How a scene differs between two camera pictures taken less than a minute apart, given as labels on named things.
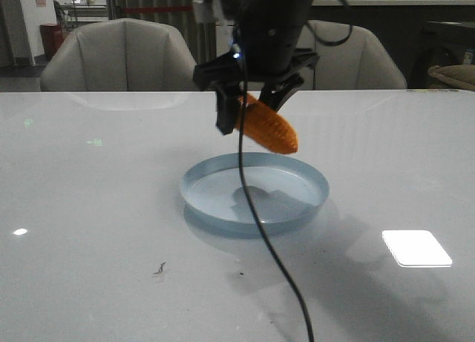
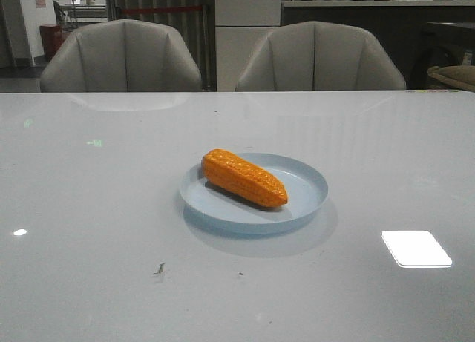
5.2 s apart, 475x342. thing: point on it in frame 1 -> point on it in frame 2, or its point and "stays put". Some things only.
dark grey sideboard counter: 421,33 stays put
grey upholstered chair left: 120,56 stays put
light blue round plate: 286,191 stays put
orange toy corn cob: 266,126 -> 243,179
